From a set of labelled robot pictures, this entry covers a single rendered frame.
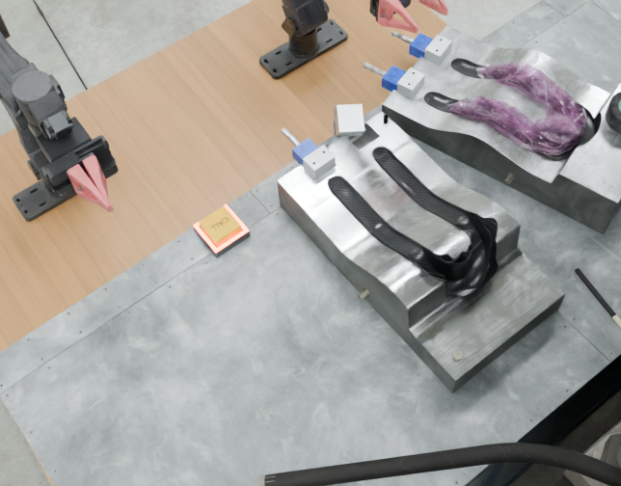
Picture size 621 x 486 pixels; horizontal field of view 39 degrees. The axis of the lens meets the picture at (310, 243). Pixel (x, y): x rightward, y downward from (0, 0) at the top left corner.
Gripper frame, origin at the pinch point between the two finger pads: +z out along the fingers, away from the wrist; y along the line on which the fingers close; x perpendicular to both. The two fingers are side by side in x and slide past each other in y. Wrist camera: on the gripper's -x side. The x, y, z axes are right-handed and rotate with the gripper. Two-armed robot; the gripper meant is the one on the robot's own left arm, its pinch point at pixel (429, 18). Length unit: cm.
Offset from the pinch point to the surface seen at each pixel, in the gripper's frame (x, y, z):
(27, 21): 124, -31, -171
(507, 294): 32.5, -8.4, 36.3
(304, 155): 29.3, -21.0, -7.4
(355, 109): 27.1, -7.7, -9.0
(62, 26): 124, -22, -161
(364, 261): 29.1, -25.8, 17.5
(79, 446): 39, -83, 13
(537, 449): 25, -26, 60
